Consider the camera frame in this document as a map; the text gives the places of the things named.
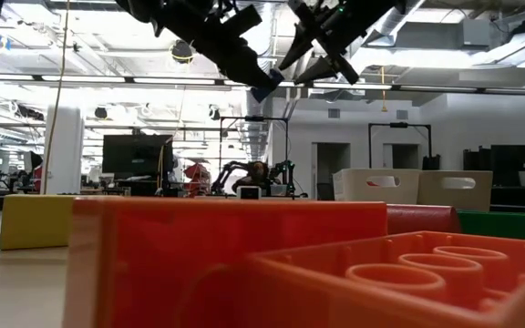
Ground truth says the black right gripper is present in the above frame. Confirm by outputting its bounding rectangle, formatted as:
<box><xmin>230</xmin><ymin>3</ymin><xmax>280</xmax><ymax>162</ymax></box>
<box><xmin>278</xmin><ymin>0</ymin><xmax>407</xmax><ymax>87</ymax></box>

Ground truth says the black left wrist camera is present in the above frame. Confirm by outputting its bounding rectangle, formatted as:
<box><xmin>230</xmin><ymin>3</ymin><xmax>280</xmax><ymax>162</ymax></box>
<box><xmin>220</xmin><ymin>4</ymin><xmax>263</xmax><ymax>40</ymax></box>

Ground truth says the black and red chair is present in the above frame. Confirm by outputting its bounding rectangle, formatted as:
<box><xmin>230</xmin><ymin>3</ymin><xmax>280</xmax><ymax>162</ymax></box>
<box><xmin>22</xmin><ymin>150</ymin><xmax>45</xmax><ymax>193</ymax></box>

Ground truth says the black equipment stack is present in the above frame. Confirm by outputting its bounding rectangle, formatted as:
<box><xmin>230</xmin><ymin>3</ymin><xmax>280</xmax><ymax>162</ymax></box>
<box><xmin>461</xmin><ymin>144</ymin><xmax>525</xmax><ymax>170</ymax></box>

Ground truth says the ribbed silver ventilation duct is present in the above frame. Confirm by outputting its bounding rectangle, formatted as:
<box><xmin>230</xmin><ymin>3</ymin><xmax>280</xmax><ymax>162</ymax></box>
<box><xmin>239</xmin><ymin>86</ymin><xmax>278</xmax><ymax>177</ymax></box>

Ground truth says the white pillar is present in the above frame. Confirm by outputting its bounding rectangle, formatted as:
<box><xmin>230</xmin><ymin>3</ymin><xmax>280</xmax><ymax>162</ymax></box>
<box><xmin>42</xmin><ymin>107</ymin><xmax>86</xmax><ymax>196</ymax></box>

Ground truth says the yellow toy brick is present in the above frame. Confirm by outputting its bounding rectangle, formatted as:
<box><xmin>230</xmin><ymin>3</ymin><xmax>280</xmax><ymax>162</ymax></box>
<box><xmin>0</xmin><ymin>194</ymin><xmax>125</xmax><ymax>251</ymax></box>

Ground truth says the black monitor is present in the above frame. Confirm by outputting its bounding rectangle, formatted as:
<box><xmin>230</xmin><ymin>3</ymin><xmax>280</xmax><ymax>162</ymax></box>
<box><xmin>101</xmin><ymin>134</ymin><xmax>175</xmax><ymax>198</ymax></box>

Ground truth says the small white box device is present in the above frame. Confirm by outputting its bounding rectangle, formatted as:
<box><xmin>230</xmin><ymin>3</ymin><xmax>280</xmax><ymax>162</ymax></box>
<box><xmin>236</xmin><ymin>185</ymin><xmax>263</xmax><ymax>200</ymax></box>

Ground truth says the black round ceiling fixture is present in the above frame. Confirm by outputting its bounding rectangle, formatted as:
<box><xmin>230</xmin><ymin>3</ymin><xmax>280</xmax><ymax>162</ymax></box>
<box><xmin>170</xmin><ymin>39</ymin><xmax>194</xmax><ymax>65</ymax></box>

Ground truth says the green toy brick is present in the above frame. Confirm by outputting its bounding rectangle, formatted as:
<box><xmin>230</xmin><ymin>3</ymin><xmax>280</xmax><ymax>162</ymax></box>
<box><xmin>456</xmin><ymin>210</ymin><xmax>525</xmax><ymax>242</ymax></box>

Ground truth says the red background item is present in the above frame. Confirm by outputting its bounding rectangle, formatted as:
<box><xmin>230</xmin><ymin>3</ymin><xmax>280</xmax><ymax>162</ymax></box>
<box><xmin>183</xmin><ymin>162</ymin><xmax>212</xmax><ymax>197</ymax></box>

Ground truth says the white plastic bin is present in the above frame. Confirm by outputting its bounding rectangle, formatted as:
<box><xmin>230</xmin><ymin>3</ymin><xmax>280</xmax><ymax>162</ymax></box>
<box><xmin>333</xmin><ymin>168</ymin><xmax>423</xmax><ymax>205</ymax></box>

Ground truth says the long ceiling light bar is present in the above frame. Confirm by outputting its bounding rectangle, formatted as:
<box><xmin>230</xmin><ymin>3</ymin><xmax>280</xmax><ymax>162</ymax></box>
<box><xmin>107</xmin><ymin>76</ymin><xmax>430</xmax><ymax>91</ymax></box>

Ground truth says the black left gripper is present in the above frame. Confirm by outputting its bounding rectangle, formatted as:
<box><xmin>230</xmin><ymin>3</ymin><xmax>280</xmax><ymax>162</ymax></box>
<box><xmin>166</xmin><ymin>8</ymin><xmax>280</xmax><ymax>88</ymax></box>

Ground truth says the orange toy brick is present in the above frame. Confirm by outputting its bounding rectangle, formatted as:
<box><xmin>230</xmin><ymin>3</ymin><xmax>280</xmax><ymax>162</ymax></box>
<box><xmin>239</xmin><ymin>231</ymin><xmax>525</xmax><ymax>328</ymax></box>
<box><xmin>64</xmin><ymin>196</ymin><xmax>389</xmax><ymax>328</ymax></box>

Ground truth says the black gantry frame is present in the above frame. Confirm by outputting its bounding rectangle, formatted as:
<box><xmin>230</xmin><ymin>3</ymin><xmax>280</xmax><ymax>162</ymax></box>
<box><xmin>367</xmin><ymin>121</ymin><xmax>433</xmax><ymax>170</ymax></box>
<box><xmin>218</xmin><ymin>115</ymin><xmax>290</xmax><ymax>186</ymax></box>

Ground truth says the person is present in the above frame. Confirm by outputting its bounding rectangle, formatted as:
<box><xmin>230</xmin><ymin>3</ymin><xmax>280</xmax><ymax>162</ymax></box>
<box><xmin>233</xmin><ymin>160</ymin><xmax>272</xmax><ymax>195</ymax></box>

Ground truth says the short yellow hanging cord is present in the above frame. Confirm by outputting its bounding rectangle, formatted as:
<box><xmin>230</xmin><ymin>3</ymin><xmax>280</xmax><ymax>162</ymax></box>
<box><xmin>379</xmin><ymin>66</ymin><xmax>389</xmax><ymax>114</ymax></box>

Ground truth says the blue toy brick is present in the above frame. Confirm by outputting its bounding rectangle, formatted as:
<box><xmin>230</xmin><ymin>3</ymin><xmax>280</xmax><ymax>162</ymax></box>
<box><xmin>250</xmin><ymin>67</ymin><xmax>285</xmax><ymax>104</ymax></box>

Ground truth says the beige plastic bin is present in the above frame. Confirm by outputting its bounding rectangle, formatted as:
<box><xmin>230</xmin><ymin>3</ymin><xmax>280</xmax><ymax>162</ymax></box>
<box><xmin>416</xmin><ymin>169</ymin><xmax>494</xmax><ymax>213</ymax></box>

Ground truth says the smooth silver ventilation duct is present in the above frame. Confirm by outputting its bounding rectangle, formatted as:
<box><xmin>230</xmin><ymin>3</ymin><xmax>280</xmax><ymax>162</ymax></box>
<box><xmin>333</xmin><ymin>0</ymin><xmax>427</xmax><ymax>83</ymax></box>

